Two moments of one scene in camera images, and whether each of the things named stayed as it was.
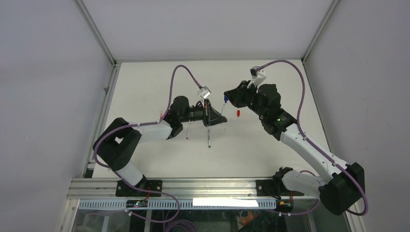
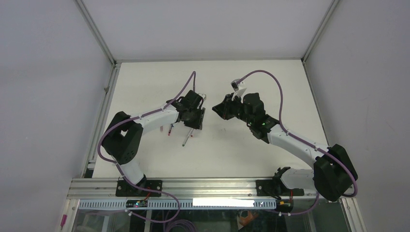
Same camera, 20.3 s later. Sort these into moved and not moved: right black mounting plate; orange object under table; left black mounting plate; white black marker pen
Moved: white black marker pen
Not moved: left black mounting plate; right black mounting plate; orange object under table
